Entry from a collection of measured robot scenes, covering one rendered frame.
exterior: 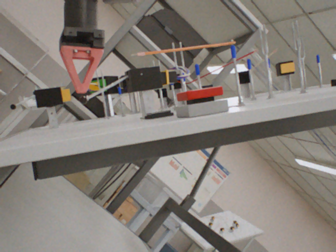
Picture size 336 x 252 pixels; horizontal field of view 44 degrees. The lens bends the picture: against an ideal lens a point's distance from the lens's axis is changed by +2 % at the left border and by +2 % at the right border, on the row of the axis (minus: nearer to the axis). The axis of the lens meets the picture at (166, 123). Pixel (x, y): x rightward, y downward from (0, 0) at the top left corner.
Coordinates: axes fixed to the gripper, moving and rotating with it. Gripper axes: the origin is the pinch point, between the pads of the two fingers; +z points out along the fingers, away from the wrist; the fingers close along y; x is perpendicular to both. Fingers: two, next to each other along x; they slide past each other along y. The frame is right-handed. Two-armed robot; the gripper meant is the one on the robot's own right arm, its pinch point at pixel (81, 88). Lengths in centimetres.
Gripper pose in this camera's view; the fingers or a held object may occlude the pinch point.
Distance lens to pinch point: 72.3
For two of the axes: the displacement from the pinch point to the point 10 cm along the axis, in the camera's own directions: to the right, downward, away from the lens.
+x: -9.5, 0.0, -3.2
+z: 0.0, 10.0, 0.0
